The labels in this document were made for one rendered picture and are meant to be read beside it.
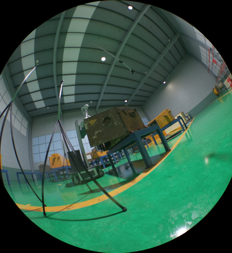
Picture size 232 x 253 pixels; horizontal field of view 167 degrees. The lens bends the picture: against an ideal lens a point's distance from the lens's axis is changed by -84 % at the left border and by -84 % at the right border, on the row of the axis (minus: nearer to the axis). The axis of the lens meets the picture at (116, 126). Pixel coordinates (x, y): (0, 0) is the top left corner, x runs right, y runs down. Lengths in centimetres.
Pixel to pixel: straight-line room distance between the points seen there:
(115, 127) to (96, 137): 37
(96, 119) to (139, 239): 155
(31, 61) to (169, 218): 1023
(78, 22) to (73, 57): 373
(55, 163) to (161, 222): 435
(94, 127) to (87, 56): 811
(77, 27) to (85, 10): 190
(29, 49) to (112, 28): 759
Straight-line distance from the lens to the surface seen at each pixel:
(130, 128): 156
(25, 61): 1009
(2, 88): 1096
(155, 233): 44
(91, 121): 149
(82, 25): 869
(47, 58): 921
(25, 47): 992
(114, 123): 138
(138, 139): 126
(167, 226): 45
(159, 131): 178
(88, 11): 902
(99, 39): 885
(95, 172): 206
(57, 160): 440
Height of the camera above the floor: 39
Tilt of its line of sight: 20 degrees up
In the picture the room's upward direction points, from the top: 23 degrees counter-clockwise
